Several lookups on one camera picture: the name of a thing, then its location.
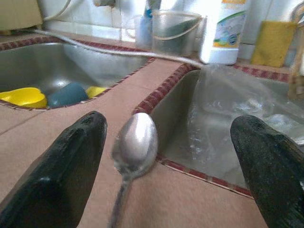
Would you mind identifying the small clear plastic cup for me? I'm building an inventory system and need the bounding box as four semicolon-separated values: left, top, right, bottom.
124;14;154;48

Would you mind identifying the beige water ionizer appliance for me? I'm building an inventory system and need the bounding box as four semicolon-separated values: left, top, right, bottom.
0;0;44;30

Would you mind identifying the stainless steel sink basin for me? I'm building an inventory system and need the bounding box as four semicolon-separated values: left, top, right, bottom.
133;63;304;198
0;35;156;111

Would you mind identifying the clear plastic measuring cup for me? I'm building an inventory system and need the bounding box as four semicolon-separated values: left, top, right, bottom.
151;9;203;57

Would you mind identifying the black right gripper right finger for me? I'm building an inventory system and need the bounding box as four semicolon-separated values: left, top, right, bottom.
230;115;304;228

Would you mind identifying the white detergent bottle yellow cap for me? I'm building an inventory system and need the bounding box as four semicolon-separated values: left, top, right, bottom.
199;0;247;66

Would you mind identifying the yellow heart-shaped bowl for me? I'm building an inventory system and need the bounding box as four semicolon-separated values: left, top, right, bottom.
0;87;48;109

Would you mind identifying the thin white counter hose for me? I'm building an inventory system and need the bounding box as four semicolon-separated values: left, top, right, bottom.
30;28;207;68

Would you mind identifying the white curved wall hose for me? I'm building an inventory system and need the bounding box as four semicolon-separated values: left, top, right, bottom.
42;0;72;22

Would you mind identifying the yellow sponge cloth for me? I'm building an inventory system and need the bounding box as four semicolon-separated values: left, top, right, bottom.
250;20;297;68

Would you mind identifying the blue white toothbrush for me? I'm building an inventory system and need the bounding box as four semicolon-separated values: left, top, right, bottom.
142;0;155;27

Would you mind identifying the metal spoon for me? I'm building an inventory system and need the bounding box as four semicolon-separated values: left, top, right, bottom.
108;113;159;228

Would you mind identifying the clear plastic bag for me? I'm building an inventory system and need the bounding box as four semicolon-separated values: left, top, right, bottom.
190;64;304;167

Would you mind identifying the blue plastic cup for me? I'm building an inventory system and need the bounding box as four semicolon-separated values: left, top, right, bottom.
47;82;89;107

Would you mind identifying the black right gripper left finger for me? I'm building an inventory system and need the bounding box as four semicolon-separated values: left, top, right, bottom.
0;111;108;228

